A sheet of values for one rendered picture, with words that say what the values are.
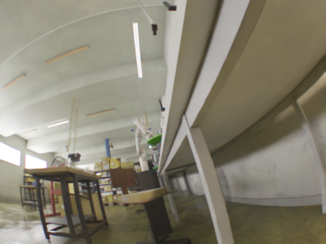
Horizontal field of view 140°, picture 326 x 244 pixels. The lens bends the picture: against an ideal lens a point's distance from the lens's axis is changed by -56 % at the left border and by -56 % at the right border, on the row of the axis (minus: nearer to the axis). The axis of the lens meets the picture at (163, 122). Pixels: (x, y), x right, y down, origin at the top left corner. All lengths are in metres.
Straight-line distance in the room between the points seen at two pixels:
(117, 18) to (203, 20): 3.56
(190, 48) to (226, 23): 0.09
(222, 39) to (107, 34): 3.77
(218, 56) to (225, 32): 0.05
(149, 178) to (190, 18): 1.57
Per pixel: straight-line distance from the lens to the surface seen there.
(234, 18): 0.22
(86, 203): 2.79
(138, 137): 1.75
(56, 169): 1.63
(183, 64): 0.29
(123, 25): 3.83
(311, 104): 1.10
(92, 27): 3.89
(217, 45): 0.25
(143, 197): 1.04
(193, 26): 0.24
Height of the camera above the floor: 0.68
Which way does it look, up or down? 25 degrees up
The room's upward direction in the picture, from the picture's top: 16 degrees counter-clockwise
